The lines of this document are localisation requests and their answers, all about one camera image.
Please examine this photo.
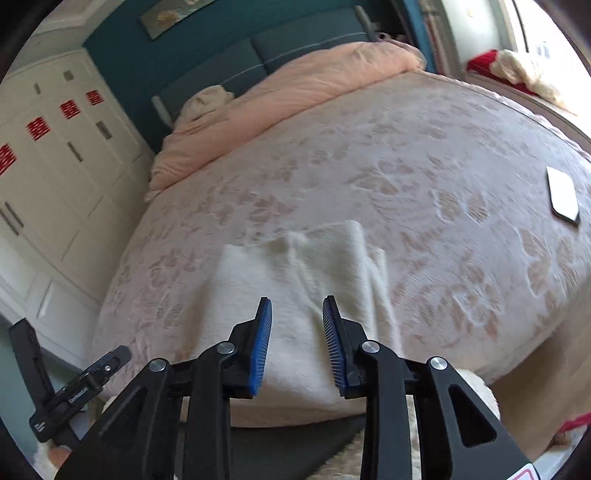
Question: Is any cream knitted sweater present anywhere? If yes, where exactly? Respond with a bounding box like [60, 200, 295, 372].
[176, 220, 402, 426]

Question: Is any left hand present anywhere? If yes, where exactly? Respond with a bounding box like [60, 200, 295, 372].
[47, 446, 71, 469]

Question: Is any white fluffy rug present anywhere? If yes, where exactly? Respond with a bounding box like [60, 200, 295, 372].
[308, 369, 501, 480]

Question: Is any pink butterfly bedspread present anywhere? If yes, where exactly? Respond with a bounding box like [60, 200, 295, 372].
[87, 71, 591, 428]

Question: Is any cream plush pillow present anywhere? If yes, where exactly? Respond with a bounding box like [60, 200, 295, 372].
[176, 85, 235, 125]

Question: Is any white wardrobe with red stickers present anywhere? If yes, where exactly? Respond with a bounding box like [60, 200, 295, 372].
[1, 50, 153, 367]

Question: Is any white phone on bed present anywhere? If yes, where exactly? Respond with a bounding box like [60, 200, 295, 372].
[546, 166, 580, 227]

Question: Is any pink folded duvet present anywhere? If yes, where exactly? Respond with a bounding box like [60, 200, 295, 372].
[145, 41, 426, 202]

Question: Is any teal upholstered headboard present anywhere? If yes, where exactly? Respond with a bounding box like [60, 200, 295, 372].
[151, 5, 378, 128]

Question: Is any red and cream plush toy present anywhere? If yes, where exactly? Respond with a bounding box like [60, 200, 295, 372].
[467, 49, 585, 114]

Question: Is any framed wall picture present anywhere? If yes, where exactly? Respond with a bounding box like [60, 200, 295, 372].
[139, 0, 214, 40]

